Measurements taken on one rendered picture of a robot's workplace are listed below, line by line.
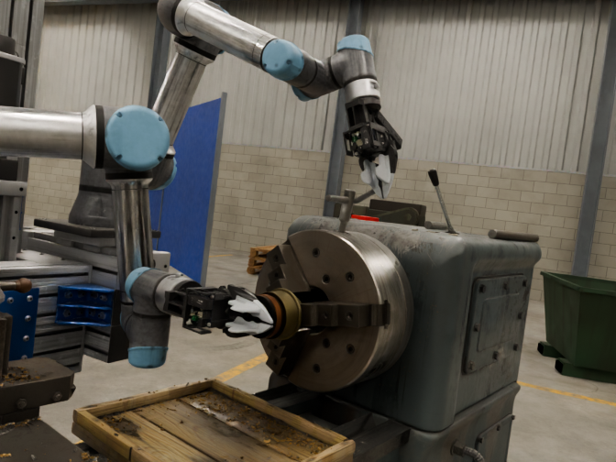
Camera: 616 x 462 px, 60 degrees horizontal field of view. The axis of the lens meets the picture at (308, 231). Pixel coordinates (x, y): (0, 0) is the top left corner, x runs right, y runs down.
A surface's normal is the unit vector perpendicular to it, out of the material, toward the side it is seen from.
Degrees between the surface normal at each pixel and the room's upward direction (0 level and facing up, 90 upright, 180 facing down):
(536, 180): 90
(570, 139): 90
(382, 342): 99
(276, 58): 90
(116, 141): 89
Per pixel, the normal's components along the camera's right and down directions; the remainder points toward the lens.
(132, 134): 0.55, 0.10
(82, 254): -0.50, -0.02
